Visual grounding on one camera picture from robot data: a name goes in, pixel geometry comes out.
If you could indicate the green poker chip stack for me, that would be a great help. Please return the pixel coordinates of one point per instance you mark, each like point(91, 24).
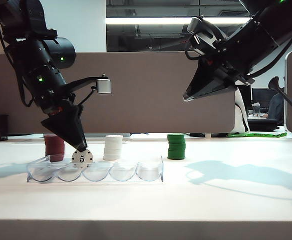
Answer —
point(176, 147)

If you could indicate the black slanted pole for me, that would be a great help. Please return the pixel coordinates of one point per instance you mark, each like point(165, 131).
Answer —
point(289, 100)

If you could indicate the grey flat board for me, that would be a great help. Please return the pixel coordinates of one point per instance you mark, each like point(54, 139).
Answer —
point(105, 135)

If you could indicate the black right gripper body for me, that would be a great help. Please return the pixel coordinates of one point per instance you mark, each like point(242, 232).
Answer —
point(233, 65)

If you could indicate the wide brown desk partition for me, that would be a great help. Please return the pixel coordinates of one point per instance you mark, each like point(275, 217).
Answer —
point(140, 110)

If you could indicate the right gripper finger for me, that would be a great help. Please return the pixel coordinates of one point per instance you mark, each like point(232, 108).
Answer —
point(202, 80)
point(213, 88)

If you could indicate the black computer monitor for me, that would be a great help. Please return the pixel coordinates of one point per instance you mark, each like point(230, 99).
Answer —
point(261, 96)
point(247, 97)

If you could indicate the white curved chair back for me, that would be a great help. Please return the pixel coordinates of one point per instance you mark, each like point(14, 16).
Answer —
point(239, 117)

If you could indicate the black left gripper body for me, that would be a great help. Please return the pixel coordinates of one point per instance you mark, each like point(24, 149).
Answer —
point(56, 100)

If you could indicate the clear plastic chip tray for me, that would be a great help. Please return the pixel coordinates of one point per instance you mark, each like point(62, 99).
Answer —
point(148, 172)

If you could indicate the clear jar with lid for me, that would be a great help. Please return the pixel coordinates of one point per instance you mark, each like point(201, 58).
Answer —
point(256, 110)

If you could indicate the green tape strip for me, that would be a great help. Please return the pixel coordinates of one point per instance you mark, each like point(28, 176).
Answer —
point(258, 135)

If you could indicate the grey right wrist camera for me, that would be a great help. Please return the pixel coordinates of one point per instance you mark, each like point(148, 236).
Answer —
point(206, 30)

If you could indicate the long ceiling light strip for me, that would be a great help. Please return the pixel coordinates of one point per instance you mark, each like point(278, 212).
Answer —
point(148, 20)

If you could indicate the white poker chip stack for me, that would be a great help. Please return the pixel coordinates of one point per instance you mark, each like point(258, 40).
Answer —
point(113, 147)

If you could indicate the white poker chip numbered five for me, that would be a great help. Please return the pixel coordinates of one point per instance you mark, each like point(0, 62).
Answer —
point(82, 160)

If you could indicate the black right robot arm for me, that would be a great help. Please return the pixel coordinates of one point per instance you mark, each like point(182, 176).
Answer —
point(266, 32)

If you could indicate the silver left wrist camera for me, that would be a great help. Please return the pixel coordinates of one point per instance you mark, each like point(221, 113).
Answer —
point(103, 86)

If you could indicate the seated person in blue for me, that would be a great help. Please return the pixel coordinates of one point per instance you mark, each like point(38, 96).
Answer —
point(276, 107)

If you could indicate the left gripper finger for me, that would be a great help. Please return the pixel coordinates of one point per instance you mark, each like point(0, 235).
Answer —
point(80, 117)
point(65, 127)

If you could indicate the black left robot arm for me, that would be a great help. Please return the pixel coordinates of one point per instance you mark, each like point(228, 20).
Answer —
point(35, 50)

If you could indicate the flat black item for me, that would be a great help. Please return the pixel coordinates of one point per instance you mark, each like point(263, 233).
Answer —
point(197, 135)

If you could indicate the red poker chip stack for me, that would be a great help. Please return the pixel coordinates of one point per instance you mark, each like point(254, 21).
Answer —
point(54, 150)

